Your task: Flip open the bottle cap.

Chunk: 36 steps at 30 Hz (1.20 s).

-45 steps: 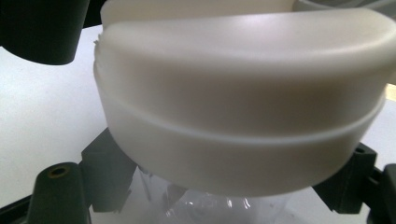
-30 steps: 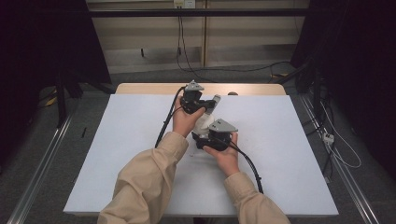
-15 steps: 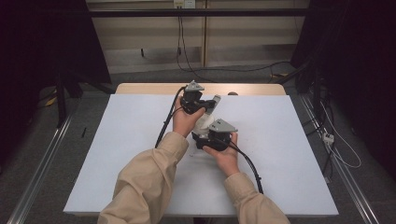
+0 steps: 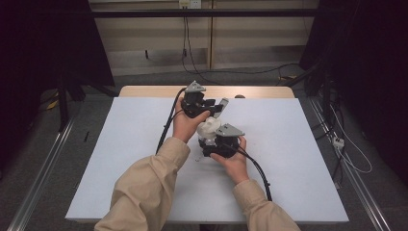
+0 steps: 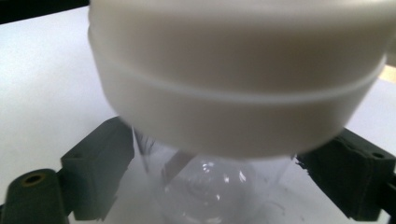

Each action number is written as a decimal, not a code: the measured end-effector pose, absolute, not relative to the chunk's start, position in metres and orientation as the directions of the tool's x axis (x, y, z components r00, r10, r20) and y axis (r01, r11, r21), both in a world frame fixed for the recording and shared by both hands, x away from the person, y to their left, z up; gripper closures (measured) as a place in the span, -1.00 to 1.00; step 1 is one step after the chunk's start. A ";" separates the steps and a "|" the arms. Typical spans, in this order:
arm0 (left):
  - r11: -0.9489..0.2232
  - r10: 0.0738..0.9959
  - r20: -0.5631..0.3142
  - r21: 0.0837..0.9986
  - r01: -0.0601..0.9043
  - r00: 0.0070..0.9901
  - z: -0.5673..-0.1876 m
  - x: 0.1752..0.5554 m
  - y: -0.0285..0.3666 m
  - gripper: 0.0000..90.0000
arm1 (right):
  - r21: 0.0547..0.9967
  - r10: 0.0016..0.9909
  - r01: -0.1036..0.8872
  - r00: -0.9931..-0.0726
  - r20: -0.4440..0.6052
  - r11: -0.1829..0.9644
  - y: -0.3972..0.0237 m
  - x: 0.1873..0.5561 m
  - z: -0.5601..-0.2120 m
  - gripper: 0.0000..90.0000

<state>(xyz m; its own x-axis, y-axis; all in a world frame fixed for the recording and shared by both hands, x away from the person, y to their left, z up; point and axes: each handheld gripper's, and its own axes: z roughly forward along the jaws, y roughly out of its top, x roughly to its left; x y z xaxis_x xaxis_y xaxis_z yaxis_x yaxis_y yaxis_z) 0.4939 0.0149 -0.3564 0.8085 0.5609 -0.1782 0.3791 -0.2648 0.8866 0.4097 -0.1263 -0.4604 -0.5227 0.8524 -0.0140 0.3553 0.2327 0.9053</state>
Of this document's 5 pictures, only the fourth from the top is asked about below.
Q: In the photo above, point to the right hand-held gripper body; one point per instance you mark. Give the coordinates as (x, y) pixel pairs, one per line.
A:
(227, 144)

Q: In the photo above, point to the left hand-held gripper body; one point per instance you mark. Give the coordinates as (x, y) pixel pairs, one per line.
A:
(194, 104)

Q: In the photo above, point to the clear jar with white lid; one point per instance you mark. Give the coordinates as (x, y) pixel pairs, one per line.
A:
(208, 128)

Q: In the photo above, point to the person's right hand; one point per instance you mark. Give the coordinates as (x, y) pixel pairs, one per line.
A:
(237, 166)

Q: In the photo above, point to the person's left hand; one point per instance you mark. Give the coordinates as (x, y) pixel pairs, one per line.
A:
(186, 128)

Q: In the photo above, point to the wooden table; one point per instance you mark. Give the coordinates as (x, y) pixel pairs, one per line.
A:
(256, 91)

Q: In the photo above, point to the white table cover board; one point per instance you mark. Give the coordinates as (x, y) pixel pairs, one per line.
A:
(288, 160)

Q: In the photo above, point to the black horizontal bar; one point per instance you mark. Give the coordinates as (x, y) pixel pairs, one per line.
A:
(205, 12)

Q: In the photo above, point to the white power strip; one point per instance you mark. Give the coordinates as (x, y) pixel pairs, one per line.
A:
(338, 141)

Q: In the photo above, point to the small black floor item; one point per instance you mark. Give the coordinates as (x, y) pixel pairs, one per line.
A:
(86, 136)

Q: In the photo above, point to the black metal stand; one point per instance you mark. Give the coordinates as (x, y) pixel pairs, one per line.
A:
(63, 106)

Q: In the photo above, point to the black curtain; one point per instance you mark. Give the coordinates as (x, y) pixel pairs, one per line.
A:
(365, 64)
(45, 48)

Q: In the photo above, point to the white wall socket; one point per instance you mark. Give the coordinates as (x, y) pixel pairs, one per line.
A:
(190, 4)

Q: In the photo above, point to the metal floor rail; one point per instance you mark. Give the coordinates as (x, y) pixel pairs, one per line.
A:
(41, 170)
(349, 173)

